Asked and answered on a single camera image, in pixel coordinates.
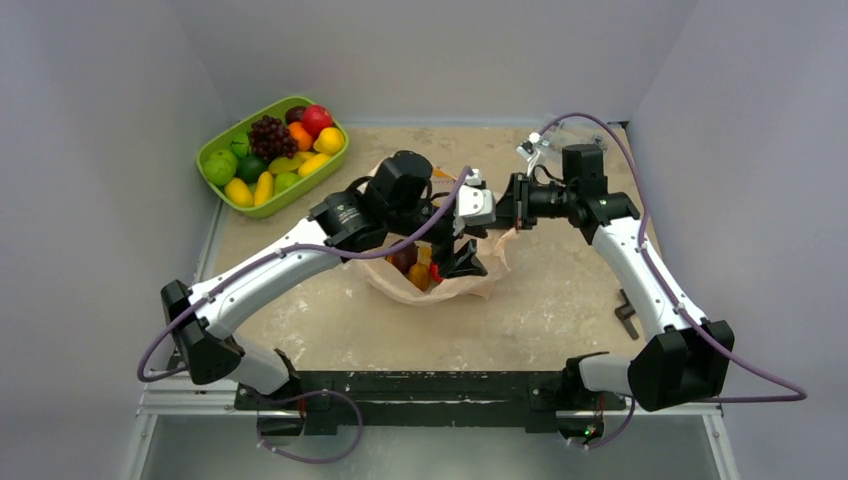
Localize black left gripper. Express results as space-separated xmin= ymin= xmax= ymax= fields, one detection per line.
xmin=387 ymin=202 xmax=488 ymax=276

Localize red apple outside basket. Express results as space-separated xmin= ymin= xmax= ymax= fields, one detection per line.
xmin=429 ymin=263 xmax=443 ymax=284

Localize brown kiwi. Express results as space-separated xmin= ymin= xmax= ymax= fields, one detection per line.
xmin=406 ymin=263 xmax=431 ymax=292

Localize dark red plum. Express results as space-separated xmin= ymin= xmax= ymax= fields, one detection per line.
xmin=388 ymin=243 xmax=419 ymax=275

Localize translucent orange plastic bag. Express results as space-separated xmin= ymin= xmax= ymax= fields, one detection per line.
xmin=351 ymin=150 xmax=517 ymax=305

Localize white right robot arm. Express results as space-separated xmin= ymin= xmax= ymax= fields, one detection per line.
xmin=495 ymin=144 xmax=735 ymax=411

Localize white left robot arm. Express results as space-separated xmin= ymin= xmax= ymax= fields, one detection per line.
xmin=168 ymin=150 xmax=495 ymax=409

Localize clear plastic screw box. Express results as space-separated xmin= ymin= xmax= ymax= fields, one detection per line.
xmin=537 ymin=115 xmax=611 ymax=160

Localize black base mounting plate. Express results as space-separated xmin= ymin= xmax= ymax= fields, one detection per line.
xmin=234 ymin=370 xmax=625 ymax=436

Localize yellow lemon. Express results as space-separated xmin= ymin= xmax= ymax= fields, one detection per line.
xmin=312 ymin=127 xmax=347 ymax=156

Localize green pear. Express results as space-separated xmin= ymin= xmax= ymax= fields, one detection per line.
xmin=274 ymin=171 xmax=301 ymax=195

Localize red apple in basket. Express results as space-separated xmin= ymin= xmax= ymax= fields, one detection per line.
xmin=301 ymin=104 xmax=334 ymax=138

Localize orange tangerine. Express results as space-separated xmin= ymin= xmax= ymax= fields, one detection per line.
xmin=287 ymin=122 xmax=314 ymax=151

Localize dark purple grape bunch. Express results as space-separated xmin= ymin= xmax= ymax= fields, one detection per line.
xmin=248 ymin=115 xmax=298 ymax=163

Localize dark green avocado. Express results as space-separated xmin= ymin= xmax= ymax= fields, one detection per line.
xmin=235 ymin=155 xmax=267 ymax=185

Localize yellow mango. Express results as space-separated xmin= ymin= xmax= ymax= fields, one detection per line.
xmin=224 ymin=177 xmax=254 ymax=209

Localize small green lime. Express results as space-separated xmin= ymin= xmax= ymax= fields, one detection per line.
xmin=230 ymin=132 xmax=251 ymax=159

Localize green bumpy custard apple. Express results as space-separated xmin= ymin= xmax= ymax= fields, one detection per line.
xmin=201 ymin=149 xmax=238 ymax=187

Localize green plastic fruit basket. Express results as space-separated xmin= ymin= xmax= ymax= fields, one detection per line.
xmin=195 ymin=96 xmax=350 ymax=218

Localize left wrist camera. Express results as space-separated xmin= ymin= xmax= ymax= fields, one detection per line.
xmin=453 ymin=169 xmax=496 ymax=236

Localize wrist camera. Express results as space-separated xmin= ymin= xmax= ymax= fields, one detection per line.
xmin=515 ymin=132 xmax=547 ymax=176
xmin=453 ymin=169 xmax=496 ymax=236

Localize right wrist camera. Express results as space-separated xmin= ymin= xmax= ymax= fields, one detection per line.
xmin=515 ymin=132 xmax=547 ymax=176

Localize front aluminium rail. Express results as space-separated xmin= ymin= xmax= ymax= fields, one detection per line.
xmin=137 ymin=369 xmax=723 ymax=419

